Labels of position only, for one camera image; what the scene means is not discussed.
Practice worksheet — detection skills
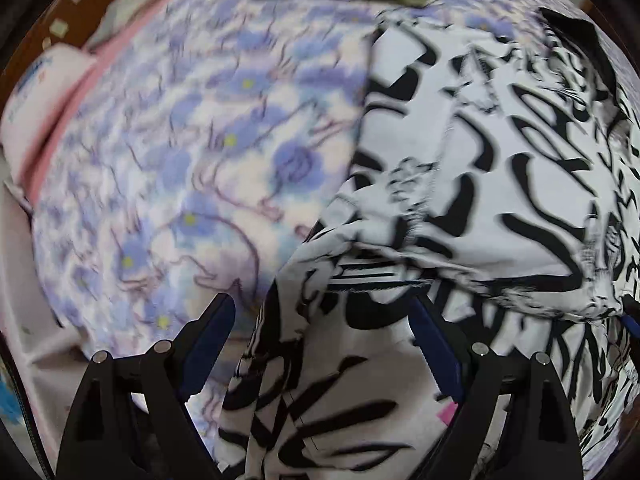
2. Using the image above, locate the black white graffiti jacket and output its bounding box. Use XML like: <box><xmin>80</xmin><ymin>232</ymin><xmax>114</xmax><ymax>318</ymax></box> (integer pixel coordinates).
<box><xmin>215</xmin><ymin>9</ymin><xmax>639</xmax><ymax>479</ymax></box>

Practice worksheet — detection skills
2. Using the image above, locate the purple floral fleece blanket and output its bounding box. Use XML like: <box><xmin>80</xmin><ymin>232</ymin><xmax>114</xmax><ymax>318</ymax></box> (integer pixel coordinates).
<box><xmin>29</xmin><ymin>0</ymin><xmax>622</xmax><ymax>441</ymax></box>

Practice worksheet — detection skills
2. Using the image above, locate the small pink white pillow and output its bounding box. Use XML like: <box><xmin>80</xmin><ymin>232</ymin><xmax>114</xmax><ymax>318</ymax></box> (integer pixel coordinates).
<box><xmin>1</xmin><ymin>44</ymin><xmax>98</xmax><ymax>184</ymax></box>

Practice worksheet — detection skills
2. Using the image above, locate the brown wooden headboard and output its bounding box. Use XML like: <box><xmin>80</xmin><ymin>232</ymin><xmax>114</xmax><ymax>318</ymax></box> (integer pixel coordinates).
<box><xmin>1</xmin><ymin>0</ymin><xmax>113</xmax><ymax>102</ymax></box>

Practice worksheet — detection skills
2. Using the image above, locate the grey folded cloth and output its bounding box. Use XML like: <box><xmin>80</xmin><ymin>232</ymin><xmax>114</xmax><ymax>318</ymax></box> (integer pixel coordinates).
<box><xmin>84</xmin><ymin>0</ymin><xmax>150</xmax><ymax>51</ymax></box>

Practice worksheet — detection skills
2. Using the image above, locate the pink bed sheet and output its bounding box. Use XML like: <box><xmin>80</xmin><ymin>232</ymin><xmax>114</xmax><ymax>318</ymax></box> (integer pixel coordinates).
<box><xmin>22</xmin><ymin>0</ymin><xmax>171</xmax><ymax>206</ymax></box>

